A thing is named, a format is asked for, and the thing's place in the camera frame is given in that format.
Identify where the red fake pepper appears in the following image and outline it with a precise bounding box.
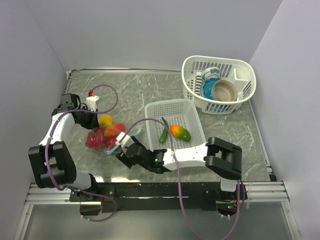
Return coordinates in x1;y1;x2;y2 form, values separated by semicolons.
104;136;117;149

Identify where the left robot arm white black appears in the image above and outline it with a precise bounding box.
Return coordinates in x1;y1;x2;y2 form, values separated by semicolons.
28;93;100;201

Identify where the aluminium rail frame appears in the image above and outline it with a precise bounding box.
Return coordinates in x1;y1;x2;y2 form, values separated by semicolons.
14;181;302;240

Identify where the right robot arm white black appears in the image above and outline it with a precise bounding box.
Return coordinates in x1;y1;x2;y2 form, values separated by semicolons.
115;132;242;199

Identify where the beige bowl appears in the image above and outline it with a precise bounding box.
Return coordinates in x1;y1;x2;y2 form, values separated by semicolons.
211;79;238;102

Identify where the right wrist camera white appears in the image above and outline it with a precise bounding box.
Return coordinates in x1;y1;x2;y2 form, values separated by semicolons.
115;132;135;152

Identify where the orange green fake mango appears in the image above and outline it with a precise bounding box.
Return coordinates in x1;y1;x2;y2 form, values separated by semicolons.
170;124;191;142

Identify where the yellow fake fruit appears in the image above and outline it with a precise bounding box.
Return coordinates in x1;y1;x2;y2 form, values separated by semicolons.
98;114;113;128

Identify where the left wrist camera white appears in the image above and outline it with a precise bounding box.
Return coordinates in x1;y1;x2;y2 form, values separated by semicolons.
85;89;101;112

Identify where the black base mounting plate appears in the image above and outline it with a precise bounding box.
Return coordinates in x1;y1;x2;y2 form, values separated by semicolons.
69;182;248;216

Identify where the clear zip top bag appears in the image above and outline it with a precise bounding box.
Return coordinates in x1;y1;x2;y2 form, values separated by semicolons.
84;114;127;155

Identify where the white perforated flat basket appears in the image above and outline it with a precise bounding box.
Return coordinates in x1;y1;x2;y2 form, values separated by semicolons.
144;97;207;156

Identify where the blue white patterned cup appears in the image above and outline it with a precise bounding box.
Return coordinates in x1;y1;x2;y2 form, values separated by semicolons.
201;66;221;80

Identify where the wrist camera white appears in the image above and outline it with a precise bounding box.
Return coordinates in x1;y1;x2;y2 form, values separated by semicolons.
85;89;101;112
115;132;135;152

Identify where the blue plate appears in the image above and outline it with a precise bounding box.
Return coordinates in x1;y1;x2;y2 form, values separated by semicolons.
200;77;221;100

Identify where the green fake pepper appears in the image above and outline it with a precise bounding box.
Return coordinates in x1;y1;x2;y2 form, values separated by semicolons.
159;117;169;144

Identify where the white dish rack basket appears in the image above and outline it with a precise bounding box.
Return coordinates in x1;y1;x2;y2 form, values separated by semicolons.
181;55;257;115

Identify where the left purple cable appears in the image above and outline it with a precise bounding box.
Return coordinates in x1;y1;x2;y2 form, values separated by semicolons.
44;83;119;223

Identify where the orange red fake fruit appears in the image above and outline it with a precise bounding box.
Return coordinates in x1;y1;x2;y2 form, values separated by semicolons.
103;123;126;137

